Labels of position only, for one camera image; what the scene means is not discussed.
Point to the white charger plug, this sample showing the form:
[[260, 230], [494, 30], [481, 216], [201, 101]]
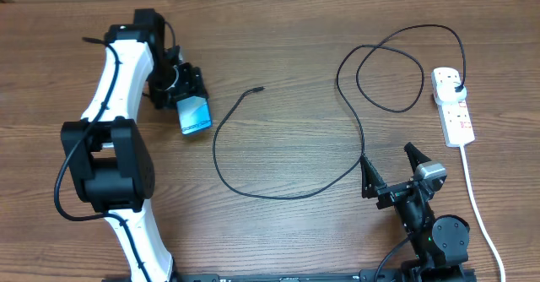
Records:
[[446, 94]]

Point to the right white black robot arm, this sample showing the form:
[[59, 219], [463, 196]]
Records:
[[435, 248]]

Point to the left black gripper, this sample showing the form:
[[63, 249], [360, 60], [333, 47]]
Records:
[[191, 84]]

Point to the white power strip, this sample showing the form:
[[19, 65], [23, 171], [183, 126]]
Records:
[[455, 119]]

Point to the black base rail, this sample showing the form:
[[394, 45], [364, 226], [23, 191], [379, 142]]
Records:
[[295, 277]]

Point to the blue Galaxy smartphone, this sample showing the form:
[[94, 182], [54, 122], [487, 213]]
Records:
[[194, 115]]

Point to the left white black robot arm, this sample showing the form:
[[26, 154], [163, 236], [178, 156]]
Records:
[[105, 154]]

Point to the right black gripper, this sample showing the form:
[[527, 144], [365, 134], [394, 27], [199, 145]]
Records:
[[371, 185]]

